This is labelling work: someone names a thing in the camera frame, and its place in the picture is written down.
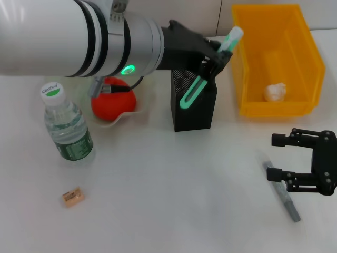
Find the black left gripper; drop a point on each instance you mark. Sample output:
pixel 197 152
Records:
pixel 184 47

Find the yellow plastic bin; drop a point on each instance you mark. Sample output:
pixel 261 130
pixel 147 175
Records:
pixel 276 52

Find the green utility knife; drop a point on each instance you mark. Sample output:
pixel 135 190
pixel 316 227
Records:
pixel 188 98

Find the clear green-label water bottle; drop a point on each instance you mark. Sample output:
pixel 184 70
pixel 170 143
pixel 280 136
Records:
pixel 71 137

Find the orange fruit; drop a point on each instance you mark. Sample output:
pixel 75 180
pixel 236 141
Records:
pixel 113 105

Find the black mesh pen holder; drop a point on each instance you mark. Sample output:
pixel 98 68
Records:
pixel 192 116

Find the white paper ball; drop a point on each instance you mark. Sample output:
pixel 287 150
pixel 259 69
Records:
pixel 275 92

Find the grey marker pen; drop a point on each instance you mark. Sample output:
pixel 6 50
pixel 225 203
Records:
pixel 291 208

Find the small tan eraser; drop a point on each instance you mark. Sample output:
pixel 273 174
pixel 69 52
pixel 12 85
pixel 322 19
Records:
pixel 73 197

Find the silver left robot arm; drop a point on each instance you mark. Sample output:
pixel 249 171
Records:
pixel 52 37

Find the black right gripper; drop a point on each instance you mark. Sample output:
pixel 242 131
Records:
pixel 325 163

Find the clear glass fruit plate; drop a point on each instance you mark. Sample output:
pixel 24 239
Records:
pixel 123 118

